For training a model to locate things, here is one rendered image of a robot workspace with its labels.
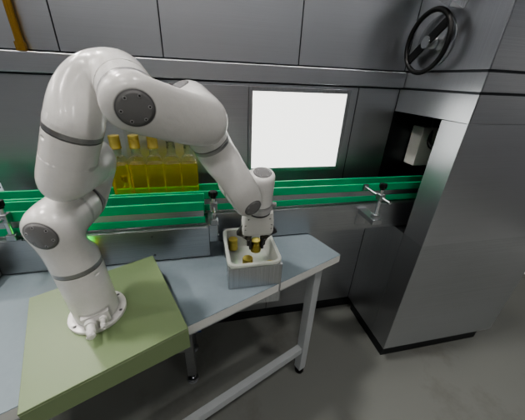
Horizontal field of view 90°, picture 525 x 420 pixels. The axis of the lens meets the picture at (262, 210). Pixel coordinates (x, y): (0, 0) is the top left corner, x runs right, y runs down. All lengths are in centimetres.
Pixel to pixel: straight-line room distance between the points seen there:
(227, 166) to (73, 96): 28
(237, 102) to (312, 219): 56
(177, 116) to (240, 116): 68
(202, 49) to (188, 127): 69
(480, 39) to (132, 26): 111
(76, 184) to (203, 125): 24
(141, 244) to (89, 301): 33
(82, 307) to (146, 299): 15
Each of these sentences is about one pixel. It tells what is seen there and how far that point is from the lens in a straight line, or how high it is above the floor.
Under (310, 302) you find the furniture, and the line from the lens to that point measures 120.
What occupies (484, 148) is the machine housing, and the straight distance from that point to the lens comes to 123.
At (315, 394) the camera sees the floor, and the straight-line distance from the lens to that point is 156.
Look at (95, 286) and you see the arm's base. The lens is 69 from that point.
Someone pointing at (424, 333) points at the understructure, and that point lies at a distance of 177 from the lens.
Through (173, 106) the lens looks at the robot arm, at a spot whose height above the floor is 131.
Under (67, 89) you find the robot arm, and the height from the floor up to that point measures 132.
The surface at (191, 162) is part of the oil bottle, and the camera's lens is 97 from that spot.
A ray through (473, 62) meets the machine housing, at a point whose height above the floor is 142.
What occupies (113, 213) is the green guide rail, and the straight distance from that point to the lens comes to 96.
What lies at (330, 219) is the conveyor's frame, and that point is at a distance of 117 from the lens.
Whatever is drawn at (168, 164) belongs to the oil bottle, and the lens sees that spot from 98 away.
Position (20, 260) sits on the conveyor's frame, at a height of 80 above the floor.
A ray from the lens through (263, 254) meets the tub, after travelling 97.
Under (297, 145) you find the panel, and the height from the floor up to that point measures 109.
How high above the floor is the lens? 135
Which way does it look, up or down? 27 degrees down
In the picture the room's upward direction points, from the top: 3 degrees clockwise
